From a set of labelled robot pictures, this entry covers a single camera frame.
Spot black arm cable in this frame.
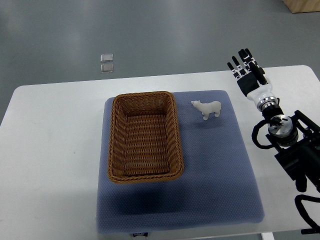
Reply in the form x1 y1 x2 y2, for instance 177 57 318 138
294 194 320 232

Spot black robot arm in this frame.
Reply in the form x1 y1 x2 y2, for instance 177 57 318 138
251 97 320 193

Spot blue quilted mat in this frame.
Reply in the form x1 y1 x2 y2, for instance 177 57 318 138
96 90 265 234

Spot upper metal floor plate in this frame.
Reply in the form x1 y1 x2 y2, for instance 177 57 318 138
100 53 114 63

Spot black table control panel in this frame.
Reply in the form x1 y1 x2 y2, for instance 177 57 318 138
300 228 320 235

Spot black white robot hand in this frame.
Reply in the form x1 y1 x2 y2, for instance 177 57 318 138
227 48 279 111

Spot brown wicker basket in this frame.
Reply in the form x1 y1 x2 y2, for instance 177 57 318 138
107 91 184 184

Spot white polar bear figurine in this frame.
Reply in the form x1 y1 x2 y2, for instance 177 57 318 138
190 100 222 121

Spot wooden box corner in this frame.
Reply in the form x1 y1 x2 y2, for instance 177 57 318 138
282 0 320 14

